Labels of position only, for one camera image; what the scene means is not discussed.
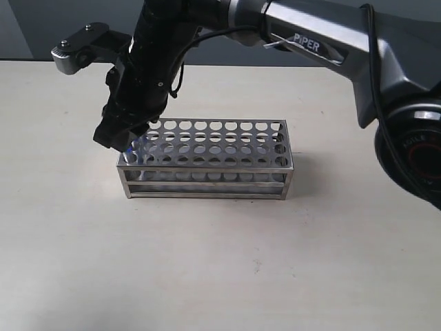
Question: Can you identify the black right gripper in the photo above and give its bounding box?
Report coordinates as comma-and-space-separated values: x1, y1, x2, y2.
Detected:
93, 1, 198, 152

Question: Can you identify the blue-capped test tube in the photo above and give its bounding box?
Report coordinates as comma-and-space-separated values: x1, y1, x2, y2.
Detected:
123, 148, 139, 181
131, 137, 149, 158

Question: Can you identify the steel left test tube rack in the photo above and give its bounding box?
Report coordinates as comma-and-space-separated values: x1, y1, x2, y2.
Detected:
116, 118, 294, 200

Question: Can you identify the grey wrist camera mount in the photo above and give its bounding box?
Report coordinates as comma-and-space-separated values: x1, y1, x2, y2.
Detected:
51, 22, 132, 75

